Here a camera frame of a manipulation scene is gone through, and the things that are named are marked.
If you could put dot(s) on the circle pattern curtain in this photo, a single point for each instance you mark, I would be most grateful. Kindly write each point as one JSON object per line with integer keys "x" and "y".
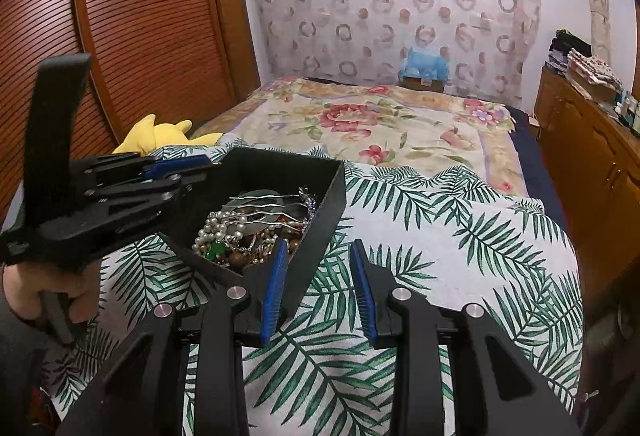
{"x": 375, "y": 16}

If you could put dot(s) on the wooden cabinet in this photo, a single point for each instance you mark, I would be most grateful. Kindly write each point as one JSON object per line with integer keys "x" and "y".
{"x": 590, "y": 166}

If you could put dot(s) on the blue wrapped package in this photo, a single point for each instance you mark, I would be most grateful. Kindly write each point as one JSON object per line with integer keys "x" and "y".
{"x": 425, "y": 66}

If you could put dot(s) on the stack of folded cloths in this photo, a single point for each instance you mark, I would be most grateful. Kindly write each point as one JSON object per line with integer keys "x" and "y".
{"x": 590, "y": 66}

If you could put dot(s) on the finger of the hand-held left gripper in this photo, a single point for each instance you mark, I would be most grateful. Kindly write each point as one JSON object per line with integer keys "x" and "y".
{"x": 175, "y": 166}
{"x": 135, "y": 206}

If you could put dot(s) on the person's left hand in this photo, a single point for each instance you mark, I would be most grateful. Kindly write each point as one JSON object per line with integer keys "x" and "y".
{"x": 30, "y": 286}

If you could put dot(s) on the dark blue bed sheet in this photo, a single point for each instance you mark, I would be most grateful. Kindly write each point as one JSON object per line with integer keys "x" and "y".
{"x": 537, "y": 176}

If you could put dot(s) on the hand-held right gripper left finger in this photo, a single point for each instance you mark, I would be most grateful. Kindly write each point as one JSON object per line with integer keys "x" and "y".
{"x": 272, "y": 296}

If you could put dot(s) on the yellow plush toy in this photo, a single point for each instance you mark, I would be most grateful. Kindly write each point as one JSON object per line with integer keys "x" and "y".
{"x": 150, "y": 134}

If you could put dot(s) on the green gem pendant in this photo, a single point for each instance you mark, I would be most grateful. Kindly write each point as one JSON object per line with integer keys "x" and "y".
{"x": 217, "y": 250}

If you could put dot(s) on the floral blanket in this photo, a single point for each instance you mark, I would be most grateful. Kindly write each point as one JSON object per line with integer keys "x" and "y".
{"x": 350, "y": 116}

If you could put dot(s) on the slatted wooden wardrobe door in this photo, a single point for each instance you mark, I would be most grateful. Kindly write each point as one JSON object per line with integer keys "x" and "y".
{"x": 140, "y": 41}

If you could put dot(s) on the black cardboard box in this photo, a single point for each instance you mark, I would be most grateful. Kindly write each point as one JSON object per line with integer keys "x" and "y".
{"x": 320, "y": 236}

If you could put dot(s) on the brown wooden door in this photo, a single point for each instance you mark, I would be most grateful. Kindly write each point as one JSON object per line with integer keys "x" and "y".
{"x": 225, "y": 16}

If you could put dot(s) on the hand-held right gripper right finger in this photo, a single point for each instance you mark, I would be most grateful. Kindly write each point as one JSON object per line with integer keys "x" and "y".
{"x": 362, "y": 296}

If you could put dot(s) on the green leaf print tablecloth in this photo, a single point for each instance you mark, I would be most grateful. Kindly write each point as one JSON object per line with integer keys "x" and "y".
{"x": 425, "y": 266}

